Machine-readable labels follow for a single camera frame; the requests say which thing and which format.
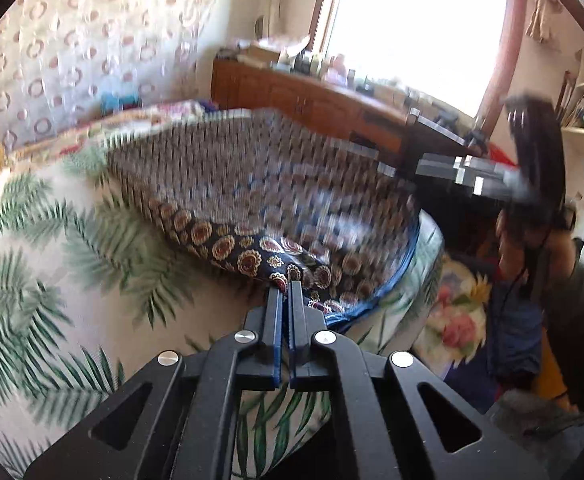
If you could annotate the person with dark hair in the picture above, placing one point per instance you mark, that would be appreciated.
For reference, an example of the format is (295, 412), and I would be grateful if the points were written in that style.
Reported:
(572, 320)

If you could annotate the wall shelf with books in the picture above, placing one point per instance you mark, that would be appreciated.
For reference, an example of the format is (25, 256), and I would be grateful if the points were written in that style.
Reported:
(579, 105)

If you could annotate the pastel flower print cloth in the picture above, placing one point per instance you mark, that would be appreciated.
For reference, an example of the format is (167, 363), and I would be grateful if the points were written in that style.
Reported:
(454, 310)

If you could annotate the navy circle print garment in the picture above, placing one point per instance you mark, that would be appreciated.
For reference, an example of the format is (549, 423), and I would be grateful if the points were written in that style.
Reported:
(272, 200)

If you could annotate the blue toy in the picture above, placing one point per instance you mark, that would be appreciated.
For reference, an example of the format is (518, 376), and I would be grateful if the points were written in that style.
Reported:
(119, 101)

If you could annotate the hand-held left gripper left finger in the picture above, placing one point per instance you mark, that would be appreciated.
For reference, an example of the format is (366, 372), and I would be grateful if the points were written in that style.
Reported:
(274, 320)

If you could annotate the cluster of bottles and boxes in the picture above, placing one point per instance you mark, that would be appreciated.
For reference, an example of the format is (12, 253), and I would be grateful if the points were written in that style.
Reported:
(322, 65)

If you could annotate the leaf print bed sheet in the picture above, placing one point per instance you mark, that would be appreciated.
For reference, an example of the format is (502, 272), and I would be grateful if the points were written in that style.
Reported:
(71, 270)

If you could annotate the wooden dresser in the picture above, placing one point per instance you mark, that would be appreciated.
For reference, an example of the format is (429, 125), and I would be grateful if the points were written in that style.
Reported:
(302, 97)

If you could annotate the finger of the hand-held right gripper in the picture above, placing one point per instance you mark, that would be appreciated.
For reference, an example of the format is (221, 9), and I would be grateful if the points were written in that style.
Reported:
(444, 166)
(437, 127)

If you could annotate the beige window curtain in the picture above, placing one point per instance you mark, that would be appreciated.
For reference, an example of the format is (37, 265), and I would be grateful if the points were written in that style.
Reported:
(542, 5)

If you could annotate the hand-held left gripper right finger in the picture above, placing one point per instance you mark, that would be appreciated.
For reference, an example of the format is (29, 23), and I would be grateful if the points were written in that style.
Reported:
(297, 320)

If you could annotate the person's right forearm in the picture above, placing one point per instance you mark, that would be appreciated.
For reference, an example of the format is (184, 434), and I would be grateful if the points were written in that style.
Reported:
(514, 250)

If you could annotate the window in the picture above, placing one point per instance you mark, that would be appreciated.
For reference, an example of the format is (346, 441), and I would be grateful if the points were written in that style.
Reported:
(412, 25)

